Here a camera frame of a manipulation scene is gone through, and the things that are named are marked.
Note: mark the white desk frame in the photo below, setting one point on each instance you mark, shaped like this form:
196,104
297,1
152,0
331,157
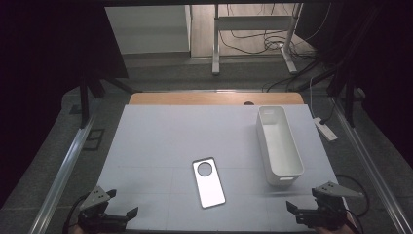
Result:
253,22

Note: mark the white cabinet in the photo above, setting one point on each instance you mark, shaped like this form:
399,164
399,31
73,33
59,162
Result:
149,29

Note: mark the person's left hand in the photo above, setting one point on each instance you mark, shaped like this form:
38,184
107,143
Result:
78,230

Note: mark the white plastic storage bin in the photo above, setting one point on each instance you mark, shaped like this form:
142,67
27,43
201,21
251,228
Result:
281,152

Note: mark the aluminium rail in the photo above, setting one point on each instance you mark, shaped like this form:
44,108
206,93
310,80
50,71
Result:
61,175
367,162

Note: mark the black metal stand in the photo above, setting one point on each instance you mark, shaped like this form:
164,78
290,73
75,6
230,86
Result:
349,97
84,100

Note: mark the white table mat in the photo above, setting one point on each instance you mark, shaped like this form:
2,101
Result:
156,146

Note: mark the black floor socket plate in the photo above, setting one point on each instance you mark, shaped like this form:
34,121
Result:
94,139

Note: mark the dark curtain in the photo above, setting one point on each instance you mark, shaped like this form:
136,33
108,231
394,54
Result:
376,65
48,65

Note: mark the white power strip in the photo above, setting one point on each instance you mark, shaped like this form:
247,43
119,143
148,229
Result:
325,130

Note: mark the wooden table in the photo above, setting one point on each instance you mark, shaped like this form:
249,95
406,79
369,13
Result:
195,98

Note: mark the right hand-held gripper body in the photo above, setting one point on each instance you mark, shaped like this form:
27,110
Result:
328,214

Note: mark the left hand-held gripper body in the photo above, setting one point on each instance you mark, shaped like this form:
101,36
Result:
97,221

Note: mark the person's right hand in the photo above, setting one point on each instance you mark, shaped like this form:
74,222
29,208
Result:
341,230

